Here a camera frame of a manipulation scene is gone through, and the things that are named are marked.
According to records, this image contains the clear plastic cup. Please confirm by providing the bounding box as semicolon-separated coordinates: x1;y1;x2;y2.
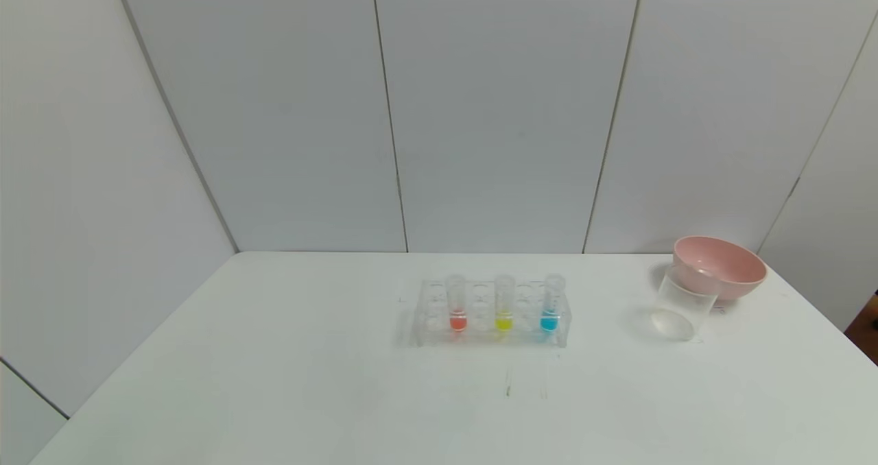
650;266;721;342

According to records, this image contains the test tube with yellow pigment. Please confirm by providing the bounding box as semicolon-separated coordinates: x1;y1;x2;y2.
494;274;516;333

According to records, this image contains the clear plastic test tube rack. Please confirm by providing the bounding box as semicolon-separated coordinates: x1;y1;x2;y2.
410;278;571;349

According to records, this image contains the pink bowl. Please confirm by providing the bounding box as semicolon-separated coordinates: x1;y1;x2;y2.
672;236;768;304

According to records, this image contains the test tube with blue pigment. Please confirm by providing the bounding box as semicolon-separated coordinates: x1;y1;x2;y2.
540;274;566;334

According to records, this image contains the test tube with red pigment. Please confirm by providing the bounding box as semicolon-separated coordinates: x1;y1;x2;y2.
446;274;468;333

